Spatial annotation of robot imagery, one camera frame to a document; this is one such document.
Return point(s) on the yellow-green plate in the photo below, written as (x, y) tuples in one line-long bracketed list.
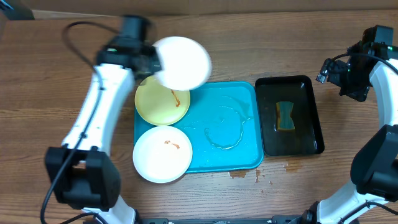
[(159, 105)]

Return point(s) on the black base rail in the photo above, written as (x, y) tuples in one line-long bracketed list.
[(277, 219)]

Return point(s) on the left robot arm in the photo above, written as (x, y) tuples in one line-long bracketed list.
[(81, 172)]

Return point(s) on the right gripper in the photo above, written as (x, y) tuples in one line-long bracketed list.
[(337, 74)]

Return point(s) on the black rectangular water tray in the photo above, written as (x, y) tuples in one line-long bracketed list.
[(306, 138)]

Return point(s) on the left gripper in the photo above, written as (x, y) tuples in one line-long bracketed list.
[(157, 56)]

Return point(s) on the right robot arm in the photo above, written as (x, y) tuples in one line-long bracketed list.
[(373, 172)]

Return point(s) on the yellow green sponge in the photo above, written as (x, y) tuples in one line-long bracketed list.
[(284, 116)]

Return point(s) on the white plate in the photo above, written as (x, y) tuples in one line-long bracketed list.
[(162, 154), (185, 64)]

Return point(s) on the teal plastic tray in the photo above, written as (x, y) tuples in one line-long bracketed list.
[(222, 124)]

